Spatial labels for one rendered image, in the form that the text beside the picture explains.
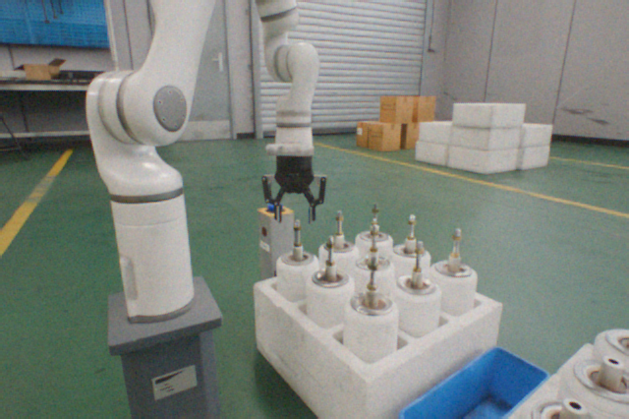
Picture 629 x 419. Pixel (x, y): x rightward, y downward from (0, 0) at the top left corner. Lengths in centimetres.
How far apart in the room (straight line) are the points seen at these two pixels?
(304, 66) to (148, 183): 37
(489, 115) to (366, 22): 380
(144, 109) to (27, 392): 74
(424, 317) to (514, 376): 23
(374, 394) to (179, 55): 57
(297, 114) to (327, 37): 553
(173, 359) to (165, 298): 9
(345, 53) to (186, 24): 589
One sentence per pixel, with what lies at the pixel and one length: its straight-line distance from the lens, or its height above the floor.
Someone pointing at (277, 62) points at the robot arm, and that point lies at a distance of 76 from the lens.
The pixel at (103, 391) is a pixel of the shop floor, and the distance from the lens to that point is 99.
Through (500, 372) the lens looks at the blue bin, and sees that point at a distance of 90.
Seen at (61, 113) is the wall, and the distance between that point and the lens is 550.
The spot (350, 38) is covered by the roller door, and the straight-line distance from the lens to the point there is 646.
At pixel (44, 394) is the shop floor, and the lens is 104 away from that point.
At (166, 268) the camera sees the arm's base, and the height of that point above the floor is 38.
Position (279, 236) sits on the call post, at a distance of 97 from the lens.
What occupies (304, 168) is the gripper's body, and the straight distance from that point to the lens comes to 76.
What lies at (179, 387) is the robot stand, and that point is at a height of 20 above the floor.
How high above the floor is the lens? 60
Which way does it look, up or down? 17 degrees down
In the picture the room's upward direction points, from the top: straight up
